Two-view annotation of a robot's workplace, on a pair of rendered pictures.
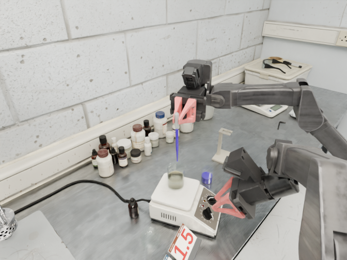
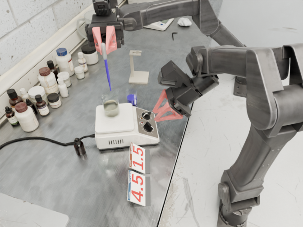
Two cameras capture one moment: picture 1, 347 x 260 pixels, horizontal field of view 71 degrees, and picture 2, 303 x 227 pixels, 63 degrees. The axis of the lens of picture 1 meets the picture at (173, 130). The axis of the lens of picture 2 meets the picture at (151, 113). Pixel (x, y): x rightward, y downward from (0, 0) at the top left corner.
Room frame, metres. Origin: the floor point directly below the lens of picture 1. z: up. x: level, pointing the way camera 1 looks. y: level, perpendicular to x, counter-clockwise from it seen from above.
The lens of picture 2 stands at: (-0.03, 0.13, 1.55)
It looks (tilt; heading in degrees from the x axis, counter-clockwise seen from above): 45 degrees down; 334
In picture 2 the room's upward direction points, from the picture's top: straight up
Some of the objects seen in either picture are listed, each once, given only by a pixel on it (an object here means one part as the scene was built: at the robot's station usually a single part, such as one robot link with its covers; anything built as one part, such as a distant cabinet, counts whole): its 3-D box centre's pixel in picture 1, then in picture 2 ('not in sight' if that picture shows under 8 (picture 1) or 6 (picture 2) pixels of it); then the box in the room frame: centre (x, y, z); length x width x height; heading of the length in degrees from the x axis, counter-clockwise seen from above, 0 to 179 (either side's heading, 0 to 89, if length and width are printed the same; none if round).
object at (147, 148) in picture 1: (147, 146); (62, 87); (0.81, 0.11, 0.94); 0.03 x 0.03 x 0.08
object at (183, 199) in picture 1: (176, 190); (114, 117); (0.52, -0.01, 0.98); 0.12 x 0.12 x 0.01; 71
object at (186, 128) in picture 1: (186, 123); (89, 54); (1.00, -0.06, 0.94); 0.07 x 0.07 x 0.07
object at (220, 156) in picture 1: (226, 145); (138, 65); (0.78, -0.21, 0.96); 0.08 x 0.08 x 0.13; 59
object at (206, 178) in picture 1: (206, 174); (131, 96); (0.65, -0.12, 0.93); 0.04 x 0.04 x 0.06
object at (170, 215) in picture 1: (184, 202); (123, 125); (0.51, -0.03, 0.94); 0.22 x 0.13 x 0.08; 71
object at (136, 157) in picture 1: (136, 156); (54, 100); (0.77, 0.15, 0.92); 0.04 x 0.04 x 0.04
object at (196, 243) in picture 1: (185, 245); (140, 157); (0.38, -0.03, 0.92); 0.09 x 0.06 x 0.04; 155
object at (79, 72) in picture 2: (169, 136); (79, 72); (0.90, 0.02, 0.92); 0.04 x 0.04 x 0.04
